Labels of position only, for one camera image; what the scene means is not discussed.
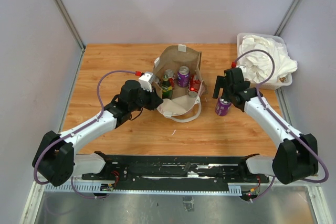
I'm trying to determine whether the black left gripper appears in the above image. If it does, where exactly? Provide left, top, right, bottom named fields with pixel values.
left=130, top=84, right=163, bottom=112

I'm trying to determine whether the purple fanta can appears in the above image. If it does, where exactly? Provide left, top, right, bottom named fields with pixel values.
left=215, top=98, right=232, bottom=116
left=177, top=66, right=190, bottom=88

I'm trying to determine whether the red cola can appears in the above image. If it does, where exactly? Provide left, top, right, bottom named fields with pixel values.
left=188, top=74, right=202, bottom=98
left=164, top=69, right=175, bottom=88

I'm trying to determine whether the burlap canvas tote bag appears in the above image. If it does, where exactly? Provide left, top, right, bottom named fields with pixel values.
left=152, top=44, right=207, bottom=123

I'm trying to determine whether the purple Fanta can front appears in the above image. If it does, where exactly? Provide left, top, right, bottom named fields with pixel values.
left=177, top=66, right=190, bottom=88

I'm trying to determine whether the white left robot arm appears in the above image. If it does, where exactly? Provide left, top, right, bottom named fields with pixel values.
left=32, top=79, right=163, bottom=186

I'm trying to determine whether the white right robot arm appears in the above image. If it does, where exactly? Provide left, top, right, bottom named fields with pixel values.
left=213, top=68, right=319, bottom=185

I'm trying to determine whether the green glass bottle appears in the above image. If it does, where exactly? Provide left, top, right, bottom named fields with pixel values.
left=161, top=74, right=173, bottom=99

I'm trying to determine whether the white crumpled cloth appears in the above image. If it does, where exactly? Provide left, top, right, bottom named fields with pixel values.
left=240, top=34, right=298, bottom=84

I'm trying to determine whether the white plastic basket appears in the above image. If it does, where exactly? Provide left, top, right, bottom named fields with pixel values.
left=236, top=32, right=293, bottom=88

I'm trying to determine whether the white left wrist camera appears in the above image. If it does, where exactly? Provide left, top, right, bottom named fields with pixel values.
left=138, top=72, right=154, bottom=92

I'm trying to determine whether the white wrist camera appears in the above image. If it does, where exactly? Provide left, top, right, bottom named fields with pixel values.
left=138, top=72, right=154, bottom=92
left=231, top=61, right=248, bottom=80

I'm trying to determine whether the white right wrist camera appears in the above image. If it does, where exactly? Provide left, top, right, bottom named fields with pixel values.
left=231, top=61, right=248, bottom=80

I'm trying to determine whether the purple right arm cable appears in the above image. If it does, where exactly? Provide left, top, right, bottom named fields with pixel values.
left=230, top=50, right=329, bottom=204

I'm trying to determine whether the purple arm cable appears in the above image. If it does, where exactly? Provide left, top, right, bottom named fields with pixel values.
left=230, top=50, right=329, bottom=204
left=34, top=69, right=142, bottom=200

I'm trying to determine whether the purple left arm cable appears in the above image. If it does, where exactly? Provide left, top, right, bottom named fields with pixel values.
left=34, top=69, right=142, bottom=200

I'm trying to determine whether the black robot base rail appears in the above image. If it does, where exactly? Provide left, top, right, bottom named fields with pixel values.
left=81, top=155, right=269, bottom=195

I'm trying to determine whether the aluminium frame post right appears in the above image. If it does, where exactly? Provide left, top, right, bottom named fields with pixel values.
left=274, top=0, right=302, bottom=37

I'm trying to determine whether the aluminium frame post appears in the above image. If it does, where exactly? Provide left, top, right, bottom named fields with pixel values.
left=38, top=0, right=87, bottom=51
left=274, top=0, right=302, bottom=37

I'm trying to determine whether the aluminium frame post left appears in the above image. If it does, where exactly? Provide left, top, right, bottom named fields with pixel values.
left=38, top=0, right=87, bottom=51

